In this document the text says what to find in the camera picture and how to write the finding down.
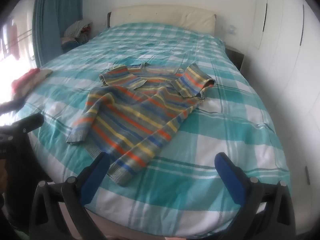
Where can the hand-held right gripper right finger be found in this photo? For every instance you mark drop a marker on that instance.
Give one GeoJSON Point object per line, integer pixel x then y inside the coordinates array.
{"type": "Point", "coordinates": [230, 178]}

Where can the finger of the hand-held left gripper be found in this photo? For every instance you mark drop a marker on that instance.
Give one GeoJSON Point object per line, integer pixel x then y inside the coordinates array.
{"type": "Point", "coordinates": [11, 105]}

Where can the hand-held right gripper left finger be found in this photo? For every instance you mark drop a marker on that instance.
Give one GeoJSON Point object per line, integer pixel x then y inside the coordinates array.
{"type": "Point", "coordinates": [93, 178]}

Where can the striped knit sweater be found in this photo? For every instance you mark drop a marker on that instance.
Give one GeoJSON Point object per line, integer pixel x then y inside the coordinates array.
{"type": "Point", "coordinates": [140, 115]}

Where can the pile of clothes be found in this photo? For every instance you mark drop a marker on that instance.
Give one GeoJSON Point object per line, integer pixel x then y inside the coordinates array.
{"type": "Point", "coordinates": [77, 33]}

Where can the red cloth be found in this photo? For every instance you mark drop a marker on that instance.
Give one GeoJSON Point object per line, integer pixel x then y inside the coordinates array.
{"type": "Point", "coordinates": [25, 78]}

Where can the patterned cushion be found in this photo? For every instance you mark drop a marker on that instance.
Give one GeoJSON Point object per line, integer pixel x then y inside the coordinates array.
{"type": "Point", "coordinates": [38, 80]}

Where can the teal plaid bedspread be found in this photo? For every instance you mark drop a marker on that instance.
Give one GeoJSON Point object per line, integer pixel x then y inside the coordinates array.
{"type": "Point", "coordinates": [212, 130]}

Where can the blue curtain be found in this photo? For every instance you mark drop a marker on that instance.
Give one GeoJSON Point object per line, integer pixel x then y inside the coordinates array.
{"type": "Point", "coordinates": [47, 17]}

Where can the dark nightstand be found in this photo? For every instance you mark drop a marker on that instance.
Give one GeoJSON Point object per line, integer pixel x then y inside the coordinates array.
{"type": "Point", "coordinates": [236, 55]}

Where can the white wardrobe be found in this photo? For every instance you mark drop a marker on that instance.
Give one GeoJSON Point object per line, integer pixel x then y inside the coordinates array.
{"type": "Point", "coordinates": [287, 55]}

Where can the cream pillow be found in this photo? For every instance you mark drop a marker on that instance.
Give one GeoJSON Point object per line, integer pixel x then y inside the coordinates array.
{"type": "Point", "coordinates": [162, 15]}

